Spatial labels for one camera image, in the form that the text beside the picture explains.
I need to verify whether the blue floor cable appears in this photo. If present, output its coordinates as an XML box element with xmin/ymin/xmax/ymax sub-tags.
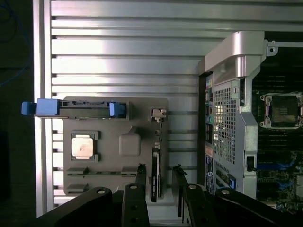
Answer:
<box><xmin>0</xmin><ymin>0</ymin><xmax>31</xmax><ymax>88</ymax></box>

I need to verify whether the grey parts rack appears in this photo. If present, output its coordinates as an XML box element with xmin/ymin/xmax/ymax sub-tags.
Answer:
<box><xmin>62</xmin><ymin>96</ymin><xmax>170</xmax><ymax>204</ymax></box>

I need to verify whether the silver CPU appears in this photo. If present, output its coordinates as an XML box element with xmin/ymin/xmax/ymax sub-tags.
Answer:
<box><xmin>71</xmin><ymin>137</ymin><xmax>94</xmax><ymax>158</ymax></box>

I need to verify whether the hard disk with blue caddy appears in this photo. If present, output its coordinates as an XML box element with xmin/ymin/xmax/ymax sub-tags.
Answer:
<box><xmin>21</xmin><ymin>99</ymin><xmax>130</xmax><ymax>119</ymax></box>

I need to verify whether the CPU socket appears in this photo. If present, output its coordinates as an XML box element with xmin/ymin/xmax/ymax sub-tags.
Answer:
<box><xmin>259</xmin><ymin>92</ymin><xmax>303</xmax><ymax>130</ymax></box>

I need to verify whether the green motherboard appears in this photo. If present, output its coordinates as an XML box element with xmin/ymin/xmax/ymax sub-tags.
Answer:
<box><xmin>254</xmin><ymin>70</ymin><xmax>303</xmax><ymax>213</ymax></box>

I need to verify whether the open black PC case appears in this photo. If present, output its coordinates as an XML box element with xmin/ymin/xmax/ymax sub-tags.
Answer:
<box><xmin>197</xmin><ymin>30</ymin><xmax>303</xmax><ymax>220</ymax></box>

